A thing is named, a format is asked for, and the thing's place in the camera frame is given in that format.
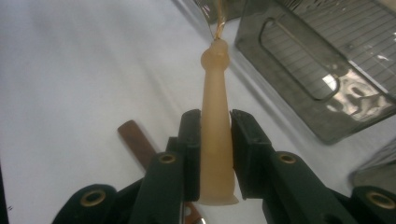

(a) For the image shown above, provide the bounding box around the clear spoon with frosted handle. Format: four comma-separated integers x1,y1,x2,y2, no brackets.
199,0,240,206

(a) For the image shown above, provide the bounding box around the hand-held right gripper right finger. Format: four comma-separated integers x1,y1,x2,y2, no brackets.
230,108,276,201

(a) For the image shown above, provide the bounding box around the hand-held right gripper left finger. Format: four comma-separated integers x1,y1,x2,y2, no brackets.
169,108,203,202

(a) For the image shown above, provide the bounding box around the fork with wooden handle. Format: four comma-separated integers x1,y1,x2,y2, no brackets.
117,119,206,224

